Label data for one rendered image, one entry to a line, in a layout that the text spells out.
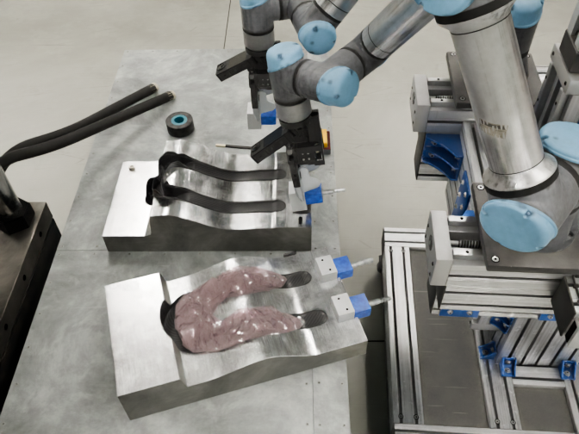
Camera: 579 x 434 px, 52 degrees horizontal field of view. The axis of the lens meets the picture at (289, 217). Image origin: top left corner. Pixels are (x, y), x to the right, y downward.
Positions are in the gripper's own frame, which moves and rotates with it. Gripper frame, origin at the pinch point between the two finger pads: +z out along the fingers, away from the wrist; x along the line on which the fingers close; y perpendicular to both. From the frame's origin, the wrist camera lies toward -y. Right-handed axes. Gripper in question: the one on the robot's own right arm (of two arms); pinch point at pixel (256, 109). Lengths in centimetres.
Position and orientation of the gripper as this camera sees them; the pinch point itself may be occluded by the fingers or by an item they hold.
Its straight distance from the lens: 161.3
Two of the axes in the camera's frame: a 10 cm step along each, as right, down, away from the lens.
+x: 0.1, -7.5, 6.6
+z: 0.2, 6.6, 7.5
